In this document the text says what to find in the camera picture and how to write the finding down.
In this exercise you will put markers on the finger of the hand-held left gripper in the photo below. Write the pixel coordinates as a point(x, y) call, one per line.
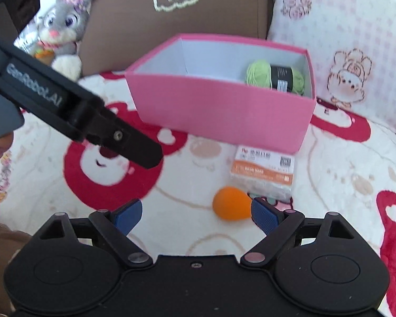
point(135, 145)

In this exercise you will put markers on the grey bunny plush toy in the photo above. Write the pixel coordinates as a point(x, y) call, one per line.
point(62, 19)

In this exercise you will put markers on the pink checked pillow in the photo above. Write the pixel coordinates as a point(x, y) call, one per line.
point(349, 23)

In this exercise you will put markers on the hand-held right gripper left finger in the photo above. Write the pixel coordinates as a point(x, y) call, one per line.
point(130, 216)

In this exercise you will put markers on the orange makeup sponge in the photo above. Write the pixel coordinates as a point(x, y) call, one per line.
point(231, 204)

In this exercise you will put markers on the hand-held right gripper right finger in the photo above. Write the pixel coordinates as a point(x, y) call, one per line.
point(265, 218)

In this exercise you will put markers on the green yarn ball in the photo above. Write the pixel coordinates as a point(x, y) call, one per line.
point(257, 72)

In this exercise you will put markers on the brown embroidered pillow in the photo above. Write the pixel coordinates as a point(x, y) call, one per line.
point(125, 23)

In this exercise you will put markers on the pink cardboard box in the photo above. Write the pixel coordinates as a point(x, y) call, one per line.
point(217, 112)

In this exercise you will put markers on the person's beige fuzzy clothing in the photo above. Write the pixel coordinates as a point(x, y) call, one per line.
point(0, 254)

